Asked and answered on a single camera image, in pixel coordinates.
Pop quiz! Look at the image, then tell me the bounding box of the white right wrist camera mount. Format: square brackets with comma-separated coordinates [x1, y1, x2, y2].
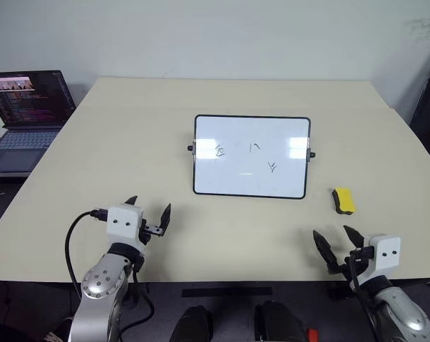
[369, 233, 402, 272]

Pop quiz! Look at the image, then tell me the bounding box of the black-framed small whiteboard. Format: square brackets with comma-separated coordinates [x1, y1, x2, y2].
[185, 114, 317, 200]

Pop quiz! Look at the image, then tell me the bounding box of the open grey laptop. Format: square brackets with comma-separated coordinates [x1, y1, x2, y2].
[0, 70, 77, 177]

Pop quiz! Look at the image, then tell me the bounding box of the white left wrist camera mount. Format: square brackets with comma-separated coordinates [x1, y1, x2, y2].
[106, 204, 145, 247]

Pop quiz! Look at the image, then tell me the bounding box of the dark rounded shape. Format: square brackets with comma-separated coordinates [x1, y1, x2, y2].
[169, 305, 214, 342]

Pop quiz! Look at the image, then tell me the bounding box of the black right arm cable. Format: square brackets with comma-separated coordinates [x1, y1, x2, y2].
[345, 249, 380, 342]

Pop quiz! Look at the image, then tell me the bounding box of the yellow and black eraser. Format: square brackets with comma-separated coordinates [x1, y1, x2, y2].
[329, 187, 357, 216]

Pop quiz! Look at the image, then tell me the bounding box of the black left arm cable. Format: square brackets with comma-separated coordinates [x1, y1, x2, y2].
[64, 209, 109, 301]

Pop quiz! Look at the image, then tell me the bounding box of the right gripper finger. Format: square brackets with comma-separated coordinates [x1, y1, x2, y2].
[343, 224, 365, 249]
[312, 229, 339, 274]

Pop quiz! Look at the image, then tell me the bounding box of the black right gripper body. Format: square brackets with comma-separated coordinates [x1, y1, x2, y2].
[327, 245, 375, 277]

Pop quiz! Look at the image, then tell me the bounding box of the black upright panel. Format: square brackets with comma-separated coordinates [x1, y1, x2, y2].
[408, 49, 430, 169]

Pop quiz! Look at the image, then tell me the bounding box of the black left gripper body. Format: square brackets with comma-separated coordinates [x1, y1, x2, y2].
[138, 217, 165, 245]

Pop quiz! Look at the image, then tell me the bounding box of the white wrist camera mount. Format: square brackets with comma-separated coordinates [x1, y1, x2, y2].
[106, 204, 145, 247]
[369, 233, 402, 272]

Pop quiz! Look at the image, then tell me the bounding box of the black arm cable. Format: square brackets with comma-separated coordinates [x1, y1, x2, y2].
[345, 249, 380, 342]
[64, 209, 109, 301]

